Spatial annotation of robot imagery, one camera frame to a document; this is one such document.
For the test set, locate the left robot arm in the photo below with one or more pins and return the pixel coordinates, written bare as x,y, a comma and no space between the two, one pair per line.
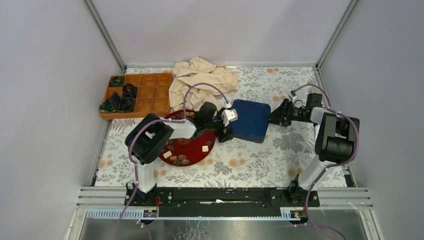
148,139

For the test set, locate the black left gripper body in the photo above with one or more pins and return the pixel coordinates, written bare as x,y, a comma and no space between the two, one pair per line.
216,125

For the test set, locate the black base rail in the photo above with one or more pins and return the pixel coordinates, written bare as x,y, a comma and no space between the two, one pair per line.
220,202

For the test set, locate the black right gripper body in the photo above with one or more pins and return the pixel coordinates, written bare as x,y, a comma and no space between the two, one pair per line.
295,114

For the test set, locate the beige crumpled cloth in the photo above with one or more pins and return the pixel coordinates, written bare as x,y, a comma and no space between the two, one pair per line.
213,79

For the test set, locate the navy box lid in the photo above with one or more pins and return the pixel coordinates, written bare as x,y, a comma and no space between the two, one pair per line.
252,122

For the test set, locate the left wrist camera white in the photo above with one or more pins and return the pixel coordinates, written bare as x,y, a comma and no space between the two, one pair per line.
228,115

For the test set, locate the dark rolled tie patterned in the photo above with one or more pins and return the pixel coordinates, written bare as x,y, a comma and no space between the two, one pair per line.
126,105

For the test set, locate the floral tablecloth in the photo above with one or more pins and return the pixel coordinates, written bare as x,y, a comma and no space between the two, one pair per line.
285,152

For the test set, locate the wooden compartment tray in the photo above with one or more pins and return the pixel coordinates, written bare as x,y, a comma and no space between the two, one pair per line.
150,91

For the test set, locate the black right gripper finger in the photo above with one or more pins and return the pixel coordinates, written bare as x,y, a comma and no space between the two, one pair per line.
284,107
277,119

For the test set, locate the red round tray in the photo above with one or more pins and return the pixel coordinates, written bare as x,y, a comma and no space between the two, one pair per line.
182,152

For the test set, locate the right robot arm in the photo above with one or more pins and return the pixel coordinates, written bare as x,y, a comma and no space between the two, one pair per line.
336,142

